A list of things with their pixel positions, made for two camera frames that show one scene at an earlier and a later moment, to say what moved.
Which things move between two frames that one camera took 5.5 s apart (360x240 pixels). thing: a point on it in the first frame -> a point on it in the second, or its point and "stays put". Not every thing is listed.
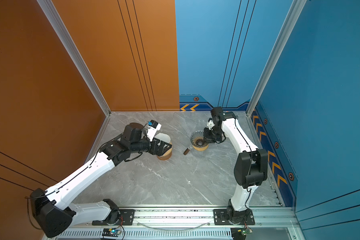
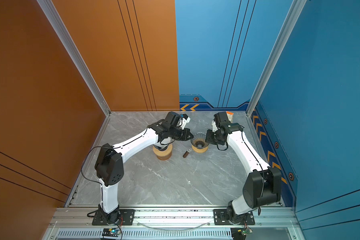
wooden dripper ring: (167, 154) stays put
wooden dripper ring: (201, 149) stays put
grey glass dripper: (198, 140) stays put
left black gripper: (160, 150) -> (186, 132)
